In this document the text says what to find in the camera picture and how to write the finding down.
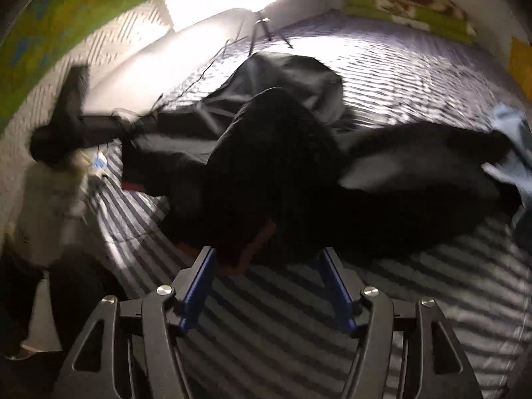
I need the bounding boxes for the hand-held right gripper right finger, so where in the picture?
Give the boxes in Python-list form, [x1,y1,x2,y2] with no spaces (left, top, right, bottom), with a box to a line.
[318,246,474,399]

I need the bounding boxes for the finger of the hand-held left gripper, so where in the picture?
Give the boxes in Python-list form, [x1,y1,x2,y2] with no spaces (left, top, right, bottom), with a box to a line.
[88,109,161,147]

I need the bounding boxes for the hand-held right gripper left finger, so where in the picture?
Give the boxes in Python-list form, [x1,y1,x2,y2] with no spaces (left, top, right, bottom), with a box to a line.
[52,246,219,399]

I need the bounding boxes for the black pants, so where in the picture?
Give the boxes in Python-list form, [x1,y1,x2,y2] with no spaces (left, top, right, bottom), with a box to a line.
[120,52,524,271]

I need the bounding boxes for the person's left forearm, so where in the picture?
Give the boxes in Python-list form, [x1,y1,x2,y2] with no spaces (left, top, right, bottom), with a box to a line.
[0,150,104,267]

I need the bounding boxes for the grey bed headboard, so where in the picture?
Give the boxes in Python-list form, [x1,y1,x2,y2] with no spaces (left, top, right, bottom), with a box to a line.
[87,8,258,104]

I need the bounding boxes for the dark cloth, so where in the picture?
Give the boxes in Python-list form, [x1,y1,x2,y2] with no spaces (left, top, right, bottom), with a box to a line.
[0,249,125,383]

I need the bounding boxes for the black light tripod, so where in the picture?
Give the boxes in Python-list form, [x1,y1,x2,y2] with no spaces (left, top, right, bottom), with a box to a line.
[247,8,294,55]

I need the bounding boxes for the light blue cloth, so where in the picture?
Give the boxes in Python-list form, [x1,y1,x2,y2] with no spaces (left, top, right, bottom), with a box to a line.
[482,102,532,212]

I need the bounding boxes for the striped bed sheet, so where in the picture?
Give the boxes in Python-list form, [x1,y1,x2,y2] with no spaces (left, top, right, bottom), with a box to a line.
[83,8,532,399]

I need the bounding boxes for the green brown folded blanket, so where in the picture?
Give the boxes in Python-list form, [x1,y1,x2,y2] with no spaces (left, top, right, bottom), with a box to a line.
[341,0,478,46]

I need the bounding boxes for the black cable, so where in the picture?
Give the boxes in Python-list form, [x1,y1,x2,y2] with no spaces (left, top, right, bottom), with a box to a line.
[154,37,246,109]

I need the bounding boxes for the green wall poster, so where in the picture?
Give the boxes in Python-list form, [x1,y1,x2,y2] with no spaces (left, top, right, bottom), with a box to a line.
[0,0,154,121]

